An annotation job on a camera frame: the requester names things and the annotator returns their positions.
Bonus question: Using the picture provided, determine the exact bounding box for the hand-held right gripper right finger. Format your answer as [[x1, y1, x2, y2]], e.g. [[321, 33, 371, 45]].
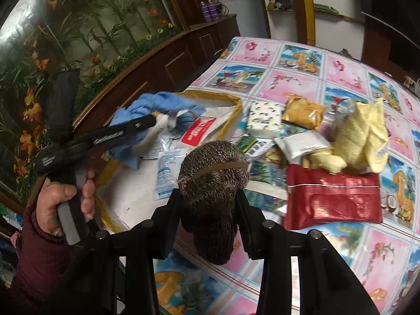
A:
[[234, 192, 373, 315]]

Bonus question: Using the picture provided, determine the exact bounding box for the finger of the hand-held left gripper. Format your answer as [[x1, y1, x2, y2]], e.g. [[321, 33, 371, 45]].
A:
[[123, 114, 157, 136]]

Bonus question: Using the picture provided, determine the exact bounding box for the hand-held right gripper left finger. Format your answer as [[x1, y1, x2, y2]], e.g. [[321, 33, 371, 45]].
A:
[[62, 188, 191, 315]]

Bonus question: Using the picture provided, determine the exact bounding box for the blue cloth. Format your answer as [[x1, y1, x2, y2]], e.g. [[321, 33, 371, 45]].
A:
[[109, 92, 207, 169]]

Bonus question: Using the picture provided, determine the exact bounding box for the brown speckled knit sock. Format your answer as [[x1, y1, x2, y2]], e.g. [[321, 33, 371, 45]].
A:
[[177, 140, 250, 266]]

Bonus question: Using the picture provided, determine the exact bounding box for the yellow cloth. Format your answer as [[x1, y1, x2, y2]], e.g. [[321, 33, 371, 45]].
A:
[[302, 98, 390, 175]]

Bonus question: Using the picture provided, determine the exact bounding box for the person's left forearm maroon sleeve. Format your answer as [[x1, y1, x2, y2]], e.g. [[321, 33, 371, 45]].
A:
[[5, 207, 82, 315]]

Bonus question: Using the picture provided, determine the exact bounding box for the person's left hand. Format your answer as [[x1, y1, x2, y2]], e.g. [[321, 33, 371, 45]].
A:
[[34, 170, 96, 235]]

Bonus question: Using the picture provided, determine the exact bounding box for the clear blue print packet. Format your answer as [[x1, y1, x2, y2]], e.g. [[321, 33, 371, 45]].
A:
[[155, 149, 188, 201]]

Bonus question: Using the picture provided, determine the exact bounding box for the wooden cabinet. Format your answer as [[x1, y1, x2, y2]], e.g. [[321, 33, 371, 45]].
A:
[[26, 0, 242, 204]]

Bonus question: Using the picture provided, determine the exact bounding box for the red pouch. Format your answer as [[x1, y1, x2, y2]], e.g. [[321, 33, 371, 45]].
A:
[[283, 163, 384, 231]]

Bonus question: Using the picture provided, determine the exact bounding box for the green packet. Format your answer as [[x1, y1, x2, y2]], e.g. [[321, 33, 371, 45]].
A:
[[236, 134, 259, 153]]

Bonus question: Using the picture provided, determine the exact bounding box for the white plastic packet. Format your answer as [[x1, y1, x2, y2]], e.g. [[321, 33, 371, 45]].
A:
[[273, 130, 333, 165]]

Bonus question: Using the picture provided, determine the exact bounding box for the lemon print tissue pack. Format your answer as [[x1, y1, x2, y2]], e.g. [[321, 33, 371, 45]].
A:
[[246, 100, 285, 139]]

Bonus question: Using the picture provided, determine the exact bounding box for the orange snack packet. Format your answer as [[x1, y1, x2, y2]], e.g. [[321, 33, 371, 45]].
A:
[[281, 93, 328, 131]]

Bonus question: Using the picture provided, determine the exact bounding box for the printed tablecloth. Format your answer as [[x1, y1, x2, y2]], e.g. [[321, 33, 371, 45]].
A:
[[95, 36, 420, 315]]

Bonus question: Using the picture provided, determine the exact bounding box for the flower wall poster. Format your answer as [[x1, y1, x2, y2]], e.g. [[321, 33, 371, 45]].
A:
[[0, 0, 184, 204]]

